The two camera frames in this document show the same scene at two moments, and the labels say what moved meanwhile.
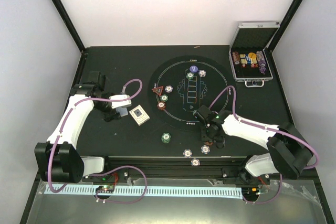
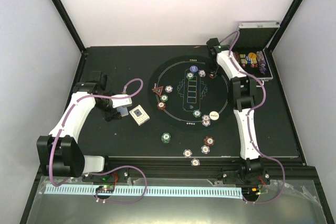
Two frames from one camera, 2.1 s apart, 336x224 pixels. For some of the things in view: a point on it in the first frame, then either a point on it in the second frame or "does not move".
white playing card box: [139, 115] does not move
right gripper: [204, 138] to [214, 72]
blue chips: [202, 73] does not move
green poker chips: [164, 97] does not move
